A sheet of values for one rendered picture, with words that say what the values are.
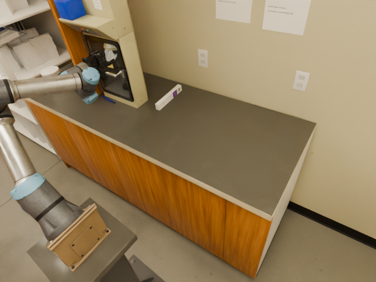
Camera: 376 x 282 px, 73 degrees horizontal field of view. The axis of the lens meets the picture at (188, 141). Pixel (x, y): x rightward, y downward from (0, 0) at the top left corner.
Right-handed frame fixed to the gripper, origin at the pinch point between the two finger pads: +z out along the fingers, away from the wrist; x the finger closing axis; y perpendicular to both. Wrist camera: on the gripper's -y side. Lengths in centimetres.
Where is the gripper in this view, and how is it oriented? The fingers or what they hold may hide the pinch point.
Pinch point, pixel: (114, 56)
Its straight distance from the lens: 159.6
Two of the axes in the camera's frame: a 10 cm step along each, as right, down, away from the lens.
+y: -0.7, -7.2, -6.9
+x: -8.3, -3.4, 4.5
